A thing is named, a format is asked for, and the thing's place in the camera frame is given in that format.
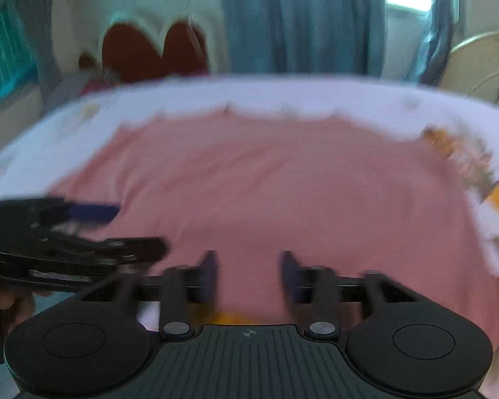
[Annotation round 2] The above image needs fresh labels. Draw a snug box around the floral white bed sheet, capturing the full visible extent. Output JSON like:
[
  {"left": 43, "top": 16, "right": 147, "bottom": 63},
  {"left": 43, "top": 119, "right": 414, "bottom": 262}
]
[{"left": 0, "top": 76, "right": 499, "bottom": 398}]

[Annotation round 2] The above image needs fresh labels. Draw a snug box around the person's left hand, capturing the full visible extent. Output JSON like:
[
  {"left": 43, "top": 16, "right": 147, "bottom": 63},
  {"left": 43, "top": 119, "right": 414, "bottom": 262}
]
[{"left": 0, "top": 285, "right": 54, "bottom": 337}]

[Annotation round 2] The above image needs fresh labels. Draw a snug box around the red heart headboard chair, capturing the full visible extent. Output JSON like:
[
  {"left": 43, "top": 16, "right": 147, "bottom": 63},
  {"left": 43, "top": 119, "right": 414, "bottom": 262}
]
[{"left": 78, "top": 20, "right": 211, "bottom": 84}]

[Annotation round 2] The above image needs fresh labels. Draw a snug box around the blue curtain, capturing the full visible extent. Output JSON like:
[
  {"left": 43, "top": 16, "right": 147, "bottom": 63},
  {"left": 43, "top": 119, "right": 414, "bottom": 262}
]
[{"left": 215, "top": 0, "right": 467, "bottom": 87}]

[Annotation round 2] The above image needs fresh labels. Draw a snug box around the teal window blind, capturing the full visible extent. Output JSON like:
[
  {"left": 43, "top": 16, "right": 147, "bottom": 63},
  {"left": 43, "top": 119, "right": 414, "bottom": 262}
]
[{"left": 0, "top": 0, "right": 38, "bottom": 102}]

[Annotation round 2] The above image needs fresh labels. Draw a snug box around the pink ribbed shirt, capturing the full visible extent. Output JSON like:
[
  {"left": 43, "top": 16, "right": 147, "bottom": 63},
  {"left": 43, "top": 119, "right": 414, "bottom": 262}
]
[{"left": 52, "top": 111, "right": 499, "bottom": 346}]

